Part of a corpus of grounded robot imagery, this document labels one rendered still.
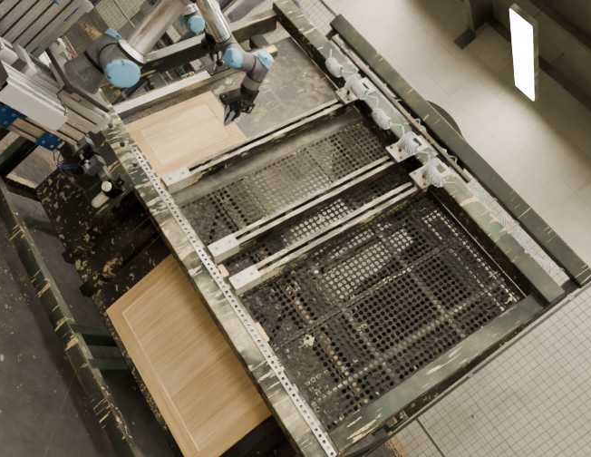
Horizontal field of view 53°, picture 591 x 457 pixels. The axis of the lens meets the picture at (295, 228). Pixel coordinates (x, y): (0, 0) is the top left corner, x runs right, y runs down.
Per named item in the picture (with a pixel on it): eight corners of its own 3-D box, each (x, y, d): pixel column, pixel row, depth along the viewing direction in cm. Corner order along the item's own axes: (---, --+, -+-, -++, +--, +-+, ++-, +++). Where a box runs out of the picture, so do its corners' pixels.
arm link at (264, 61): (254, 46, 238) (271, 52, 244) (241, 69, 244) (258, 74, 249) (261, 57, 234) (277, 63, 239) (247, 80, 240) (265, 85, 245)
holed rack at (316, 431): (130, 150, 281) (130, 150, 281) (136, 148, 282) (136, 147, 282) (330, 459, 216) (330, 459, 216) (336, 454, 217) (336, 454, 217)
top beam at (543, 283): (271, 14, 347) (272, 0, 338) (285, 9, 350) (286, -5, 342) (540, 313, 260) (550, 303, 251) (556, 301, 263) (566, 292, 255)
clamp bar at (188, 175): (160, 182, 279) (154, 150, 259) (360, 92, 320) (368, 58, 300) (170, 198, 275) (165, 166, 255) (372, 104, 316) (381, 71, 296)
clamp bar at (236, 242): (205, 250, 262) (202, 222, 242) (410, 146, 303) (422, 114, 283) (217, 267, 258) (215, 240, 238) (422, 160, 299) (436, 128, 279)
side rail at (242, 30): (95, 89, 314) (91, 73, 305) (271, 23, 352) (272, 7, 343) (101, 96, 312) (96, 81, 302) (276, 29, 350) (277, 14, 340)
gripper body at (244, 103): (249, 115, 255) (262, 92, 249) (234, 113, 249) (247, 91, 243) (240, 104, 259) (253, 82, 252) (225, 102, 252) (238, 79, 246)
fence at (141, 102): (113, 112, 299) (112, 107, 296) (273, 50, 332) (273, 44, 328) (118, 119, 297) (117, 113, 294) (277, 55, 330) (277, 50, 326)
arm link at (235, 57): (217, 56, 238) (239, 63, 245) (227, 70, 231) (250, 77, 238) (225, 39, 235) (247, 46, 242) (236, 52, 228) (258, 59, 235)
